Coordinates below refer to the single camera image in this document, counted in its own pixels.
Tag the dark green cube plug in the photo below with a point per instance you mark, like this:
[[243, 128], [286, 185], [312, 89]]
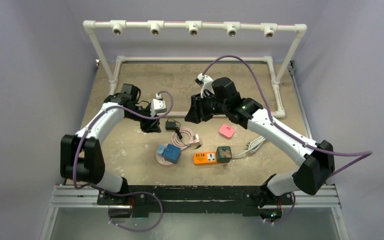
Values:
[[223, 154]]

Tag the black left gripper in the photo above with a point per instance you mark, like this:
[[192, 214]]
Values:
[[150, 125]]

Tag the pink round socket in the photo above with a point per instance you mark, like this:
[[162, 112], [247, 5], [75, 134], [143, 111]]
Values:
[[162, 161]]

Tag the pink small charger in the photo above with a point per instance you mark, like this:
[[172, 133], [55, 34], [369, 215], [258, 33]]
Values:
[[227, 131]]

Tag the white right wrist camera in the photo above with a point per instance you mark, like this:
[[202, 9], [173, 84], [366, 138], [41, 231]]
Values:
[[205, 83]]

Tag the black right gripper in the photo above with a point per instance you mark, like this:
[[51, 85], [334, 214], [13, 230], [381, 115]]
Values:
[[198, 108]]

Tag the blue cube socket adapter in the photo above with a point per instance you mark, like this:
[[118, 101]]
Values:
[[172, 154]]

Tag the orange power strip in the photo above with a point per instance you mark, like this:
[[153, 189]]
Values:
[[204, 158]]

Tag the light blue USB charger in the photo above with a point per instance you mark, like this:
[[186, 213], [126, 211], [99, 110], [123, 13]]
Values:
[[160, 150]]

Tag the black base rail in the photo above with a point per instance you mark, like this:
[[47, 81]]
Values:
[[247, 200]]

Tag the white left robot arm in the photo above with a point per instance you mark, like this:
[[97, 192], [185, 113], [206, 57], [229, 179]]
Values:
[[81, 156]]

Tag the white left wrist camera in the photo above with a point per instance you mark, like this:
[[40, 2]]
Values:
[[157, 105]]

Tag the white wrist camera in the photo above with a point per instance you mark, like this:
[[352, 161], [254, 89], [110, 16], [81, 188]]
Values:
[[157, 105], [205, 83]]

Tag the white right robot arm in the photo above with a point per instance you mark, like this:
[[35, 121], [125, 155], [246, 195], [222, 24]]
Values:
[[315, 165]]

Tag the black power adapter with cord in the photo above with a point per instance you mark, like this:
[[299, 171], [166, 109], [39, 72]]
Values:
[[173, 125]]

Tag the white PVC pipe frame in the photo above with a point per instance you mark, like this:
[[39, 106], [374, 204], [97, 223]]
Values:
[[193, 27]]

